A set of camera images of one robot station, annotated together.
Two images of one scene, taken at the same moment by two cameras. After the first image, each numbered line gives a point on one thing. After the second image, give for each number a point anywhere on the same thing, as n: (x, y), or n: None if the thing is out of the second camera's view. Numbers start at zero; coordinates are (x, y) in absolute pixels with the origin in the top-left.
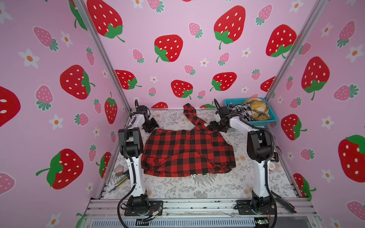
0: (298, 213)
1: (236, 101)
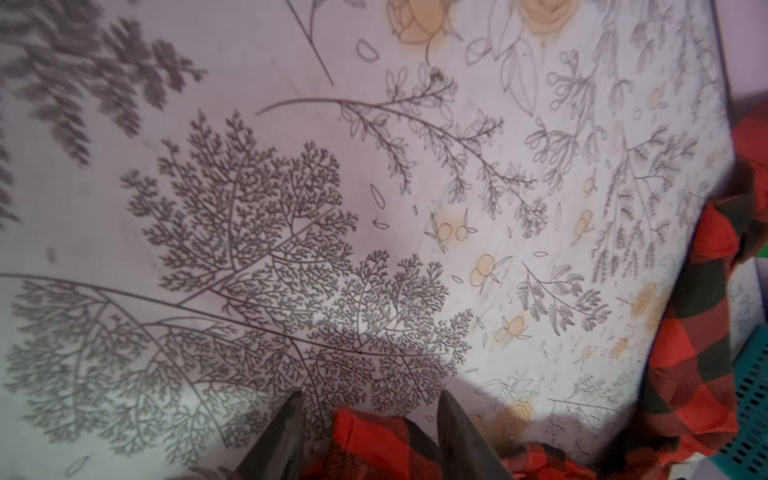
0: None
1: (745, 457)
